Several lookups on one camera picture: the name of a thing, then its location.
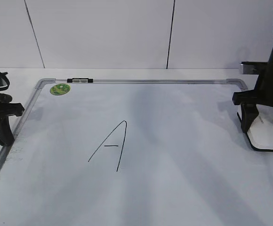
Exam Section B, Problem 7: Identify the black and silver hanging clip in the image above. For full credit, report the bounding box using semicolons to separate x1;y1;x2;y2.
67;78;94;83

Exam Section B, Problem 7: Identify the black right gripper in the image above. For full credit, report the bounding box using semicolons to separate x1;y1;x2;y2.
232;70;273;133

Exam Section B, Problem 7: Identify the white whiteboard with grey frame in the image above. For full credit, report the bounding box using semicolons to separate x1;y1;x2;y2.
0;79;273;226

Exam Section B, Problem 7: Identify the white whiteboard eraser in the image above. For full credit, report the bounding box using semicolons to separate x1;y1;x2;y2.
245;105;273;152

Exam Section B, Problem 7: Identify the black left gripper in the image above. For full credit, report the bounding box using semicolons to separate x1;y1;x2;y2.
0;93;24;145

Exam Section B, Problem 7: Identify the round green magnet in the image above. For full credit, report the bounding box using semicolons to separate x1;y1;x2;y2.
50;83;71;96

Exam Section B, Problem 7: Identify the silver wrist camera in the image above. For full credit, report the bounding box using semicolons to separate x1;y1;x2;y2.
239;61;268;75

